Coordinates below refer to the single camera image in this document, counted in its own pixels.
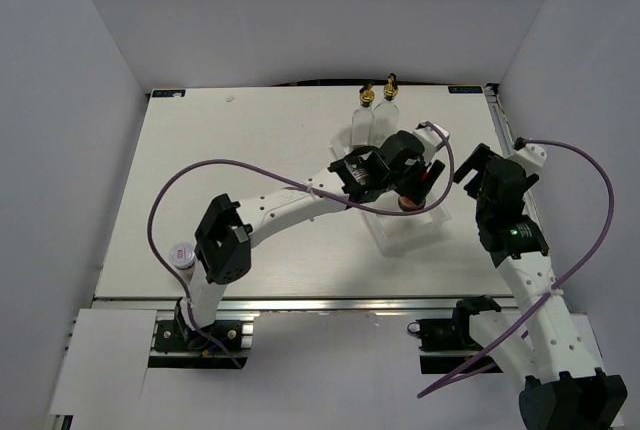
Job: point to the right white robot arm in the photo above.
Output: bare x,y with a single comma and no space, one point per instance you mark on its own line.
559,383

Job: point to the white plastic organizer tray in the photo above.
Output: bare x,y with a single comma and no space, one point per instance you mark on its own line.
401,234

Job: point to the small jar labelled lid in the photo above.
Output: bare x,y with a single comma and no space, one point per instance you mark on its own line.
182,258

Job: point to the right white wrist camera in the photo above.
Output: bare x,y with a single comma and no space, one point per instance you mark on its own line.
529,156

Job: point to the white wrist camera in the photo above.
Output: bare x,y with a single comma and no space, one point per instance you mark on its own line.
432,136
529,156

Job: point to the glass cruet dark powder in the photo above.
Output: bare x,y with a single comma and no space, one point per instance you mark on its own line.
362,117

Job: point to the red lid sauce jar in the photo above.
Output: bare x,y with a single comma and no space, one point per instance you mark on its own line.
413,191

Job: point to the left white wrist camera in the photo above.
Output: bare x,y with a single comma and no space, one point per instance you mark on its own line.
432,136

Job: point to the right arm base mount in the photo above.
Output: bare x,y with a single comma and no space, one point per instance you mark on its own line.
445,342

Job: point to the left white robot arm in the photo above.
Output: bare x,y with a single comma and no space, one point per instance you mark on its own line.
229,229

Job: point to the clear glass cruet bottle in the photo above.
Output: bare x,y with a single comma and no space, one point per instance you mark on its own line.
386,113

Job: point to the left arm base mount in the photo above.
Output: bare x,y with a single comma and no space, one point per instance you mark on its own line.
223,345

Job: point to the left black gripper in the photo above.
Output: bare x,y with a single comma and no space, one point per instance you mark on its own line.
417,188

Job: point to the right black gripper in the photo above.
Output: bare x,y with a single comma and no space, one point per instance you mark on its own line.
477,162

